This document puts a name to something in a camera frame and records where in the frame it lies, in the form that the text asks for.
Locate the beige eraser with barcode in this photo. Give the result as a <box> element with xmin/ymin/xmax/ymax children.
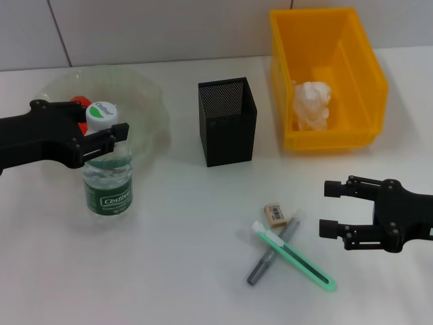
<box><xmin>263</xmin><ymin>202</ymin><xmax>288</xmax><ymax>228</ymax></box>

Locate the clear green-label water bottle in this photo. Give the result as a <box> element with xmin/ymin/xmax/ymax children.
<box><xmin>82</xmin><ymin>100</ymin><xmax>133</xmax><ymax>217</ymax></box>

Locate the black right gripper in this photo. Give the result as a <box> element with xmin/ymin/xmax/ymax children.
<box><xmin>318</xmin><ymin>175</ymin><xmax>433</xmax><ymax>255</ymax></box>

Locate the pale green glass fruit plate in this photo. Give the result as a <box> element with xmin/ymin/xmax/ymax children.
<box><xmin>33</xmin><ymin>66</ymin><xmax>173</xmax><ymax>177</ymax></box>

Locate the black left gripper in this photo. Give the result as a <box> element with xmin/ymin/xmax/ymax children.
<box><xmin>0</xmin><ymin>100</ymin><xmax>131</xmax><ymax>175</ymax></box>

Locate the black mesh pen holder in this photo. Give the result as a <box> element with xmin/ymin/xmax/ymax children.
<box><xmin>198</xmin><ymin>77</ymin><xmax>258</xmax><ymax>167</ymax></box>

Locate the grey marker pen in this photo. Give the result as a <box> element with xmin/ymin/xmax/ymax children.
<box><xmin>246</xmin><ymin>218</ymin><xmax>301</xmax><ymax>286</ymax></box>

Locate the white paper ball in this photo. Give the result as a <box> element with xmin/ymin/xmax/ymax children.
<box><xmin>291</xmin><ymin>80</ymin><xmax>333</xmax><ymax>131</ymax></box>

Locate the yellow plastic bin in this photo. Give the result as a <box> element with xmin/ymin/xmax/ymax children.
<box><xmin>269</xmin><ymin>7</ymin><xmax>389</xmax><ymax>152</ymax></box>

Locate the red-orange orange fruit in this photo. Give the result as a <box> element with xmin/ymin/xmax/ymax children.
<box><xmin>70</xmin><ymin>95</ymin><xmax>93</xmax><ymax>137</ymax></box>

